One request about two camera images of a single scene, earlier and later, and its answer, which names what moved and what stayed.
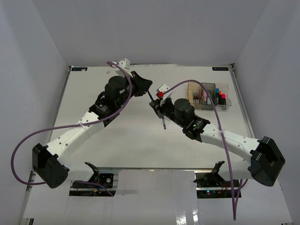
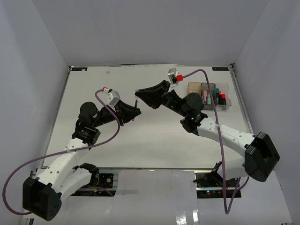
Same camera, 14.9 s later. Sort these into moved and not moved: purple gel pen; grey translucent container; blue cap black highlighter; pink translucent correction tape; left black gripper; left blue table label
Moved: left black gripper; purple gel pen
Not moved: pink translucent correction tape; blue cap black highlighter; left blue table label; grey translucent container
